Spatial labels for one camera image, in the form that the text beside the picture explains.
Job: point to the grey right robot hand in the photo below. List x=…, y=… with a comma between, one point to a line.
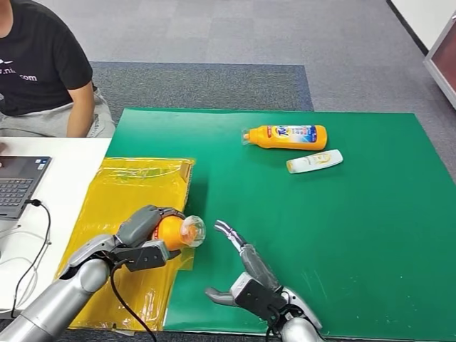
x=258, y=269

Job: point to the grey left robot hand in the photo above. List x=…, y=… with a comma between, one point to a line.
x=139, y=226

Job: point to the orange bottle with clear cap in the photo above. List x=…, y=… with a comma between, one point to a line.
x=178, y=232

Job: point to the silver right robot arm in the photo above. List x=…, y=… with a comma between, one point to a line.
x=299, y=325

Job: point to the white shampoo bottle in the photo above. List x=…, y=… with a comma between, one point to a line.
x=315, y=161

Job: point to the orange bottle with blue label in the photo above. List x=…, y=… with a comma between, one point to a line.
x=288, y=137

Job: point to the yellow plastic-wrapped cardboard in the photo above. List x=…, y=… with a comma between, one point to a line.
x=117, y=198

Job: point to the green table mat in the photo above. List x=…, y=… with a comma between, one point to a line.
x=338, y=226

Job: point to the grey laptop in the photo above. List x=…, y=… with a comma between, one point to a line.
x=17, y=186

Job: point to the person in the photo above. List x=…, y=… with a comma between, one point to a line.
x=39, y=61

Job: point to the white-framed panel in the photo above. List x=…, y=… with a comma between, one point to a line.
x=442, y=56

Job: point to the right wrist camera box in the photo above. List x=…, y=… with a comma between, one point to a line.
x=258, y=297

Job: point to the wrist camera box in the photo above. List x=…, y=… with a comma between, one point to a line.
x=142, y=256
x=258, y=297

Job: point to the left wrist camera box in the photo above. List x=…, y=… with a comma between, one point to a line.
x=142, y=256

